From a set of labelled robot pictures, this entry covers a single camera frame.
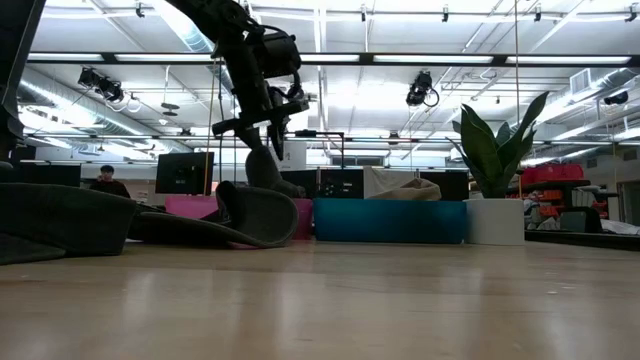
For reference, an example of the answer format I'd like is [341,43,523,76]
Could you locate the black metal rig frame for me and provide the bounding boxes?
[293,129,347,172]

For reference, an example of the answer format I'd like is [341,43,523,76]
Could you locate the red storage bins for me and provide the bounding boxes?
[519,161,586,188]

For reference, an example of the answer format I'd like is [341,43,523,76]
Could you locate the black ceiling spotlights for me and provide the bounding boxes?
[76,65,127,105]

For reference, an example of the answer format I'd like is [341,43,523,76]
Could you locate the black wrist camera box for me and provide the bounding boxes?
[259,30,303,81]

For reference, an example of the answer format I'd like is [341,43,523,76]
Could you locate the person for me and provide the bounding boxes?
[88,164,133,200]

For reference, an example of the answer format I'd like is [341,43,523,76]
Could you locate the green snake plant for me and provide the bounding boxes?
[447,90,550,200]

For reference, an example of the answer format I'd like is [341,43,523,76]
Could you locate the white hanging cloth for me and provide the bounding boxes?
[363,166,421,196]

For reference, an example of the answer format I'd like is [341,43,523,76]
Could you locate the blue plastic bin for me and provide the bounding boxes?
[313,197,468,246]

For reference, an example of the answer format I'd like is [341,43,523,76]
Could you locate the black partition panel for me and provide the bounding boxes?
[438,170,471,202]
[319,168,365,200]

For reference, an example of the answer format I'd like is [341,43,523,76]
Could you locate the black aluminium table frame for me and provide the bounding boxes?
[523,228,640,252]

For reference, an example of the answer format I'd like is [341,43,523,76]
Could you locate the white sign box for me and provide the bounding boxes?
[280,140,308,172]

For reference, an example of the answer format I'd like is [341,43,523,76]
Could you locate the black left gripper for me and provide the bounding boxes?
[211,36,312,162]

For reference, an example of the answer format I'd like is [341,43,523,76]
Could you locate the pink plastic bin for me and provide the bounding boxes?
[164,194,315,250]

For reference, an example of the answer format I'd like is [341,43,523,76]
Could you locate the black computer monitor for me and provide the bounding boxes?
[154,151,216,197]

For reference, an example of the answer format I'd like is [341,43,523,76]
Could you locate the black overhead gantry bar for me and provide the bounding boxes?
[19,51,640,69]

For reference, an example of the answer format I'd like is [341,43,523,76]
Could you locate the black ceiling camera with cable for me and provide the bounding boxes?
[405,69,442,109]

